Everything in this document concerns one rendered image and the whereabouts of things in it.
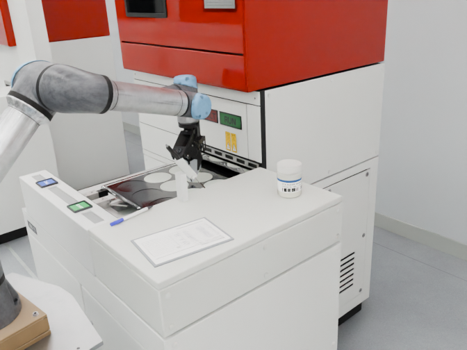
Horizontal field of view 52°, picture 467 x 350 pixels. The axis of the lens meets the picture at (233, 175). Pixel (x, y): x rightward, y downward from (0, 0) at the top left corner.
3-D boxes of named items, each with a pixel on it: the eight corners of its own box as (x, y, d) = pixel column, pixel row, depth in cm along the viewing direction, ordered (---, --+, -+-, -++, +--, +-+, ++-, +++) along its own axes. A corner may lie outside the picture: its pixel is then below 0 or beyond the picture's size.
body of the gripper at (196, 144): (207, 151, 169) (204, 118, 164) (197, 160, 161) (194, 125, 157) (187, 150, 171) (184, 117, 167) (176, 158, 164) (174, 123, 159)
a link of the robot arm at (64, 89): (67, 64, 104) (217, 89, 141) (40, 60, 111) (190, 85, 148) (61, 118, 106) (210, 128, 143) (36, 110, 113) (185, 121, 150)
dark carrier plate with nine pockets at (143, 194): (186, 162, 190) (186, 161, 190) (244, 186, 165) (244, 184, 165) (106, 187, 170) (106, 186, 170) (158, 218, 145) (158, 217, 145)
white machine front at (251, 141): (147, 152, 228) (137, 67, 213) (267, 203, 169) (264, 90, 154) (142, 153, 226) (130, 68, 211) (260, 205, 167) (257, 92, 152)
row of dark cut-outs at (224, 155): (185, 144, 195) (185, 137, 194) (259, 170, 164) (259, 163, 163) (184, 144, 195) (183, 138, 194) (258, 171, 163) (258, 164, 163)
